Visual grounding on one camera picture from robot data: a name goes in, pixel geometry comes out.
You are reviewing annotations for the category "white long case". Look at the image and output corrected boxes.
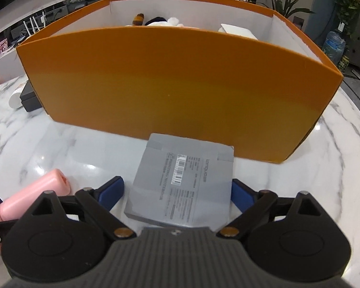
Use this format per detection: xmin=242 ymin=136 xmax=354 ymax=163
xmin=218 ymin=24 xmax=257 ymax=40

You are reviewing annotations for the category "potted green plant right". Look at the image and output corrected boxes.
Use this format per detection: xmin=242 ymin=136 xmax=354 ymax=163
xmin=259 ymin=0 xmax=315 ymax=19

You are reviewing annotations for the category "white wifi router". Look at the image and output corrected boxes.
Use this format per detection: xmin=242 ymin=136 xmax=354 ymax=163
xmin=22 ymin=11 xmax=47 ymax=36

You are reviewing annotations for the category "orange cardboard box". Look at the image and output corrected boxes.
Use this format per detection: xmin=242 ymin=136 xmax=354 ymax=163
xmin=17 ymin=0 xmax=343 ymax=163

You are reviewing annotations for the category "white bunny plush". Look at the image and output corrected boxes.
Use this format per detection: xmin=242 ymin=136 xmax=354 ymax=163
xmin=145 ymin=16 xmax=184 ymax=27

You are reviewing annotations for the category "dark grey flat box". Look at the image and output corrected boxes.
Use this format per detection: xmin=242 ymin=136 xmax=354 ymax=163
xmin=20 ymin=81 xmax=43 ymax=113

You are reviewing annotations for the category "grey notebook box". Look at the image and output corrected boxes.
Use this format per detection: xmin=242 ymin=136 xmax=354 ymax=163
xmin=125 ymin=133 xmax=234 ymax=231

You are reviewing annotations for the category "water bottle jug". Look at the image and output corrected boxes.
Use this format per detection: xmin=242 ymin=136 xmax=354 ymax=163
xmin=322 ymin=29 xmax=346 ymax=65

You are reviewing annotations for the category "pink handheld fan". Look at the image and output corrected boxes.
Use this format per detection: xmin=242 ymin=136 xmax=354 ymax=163
xmin=0 ymin=168 xmax=72 ymax=256

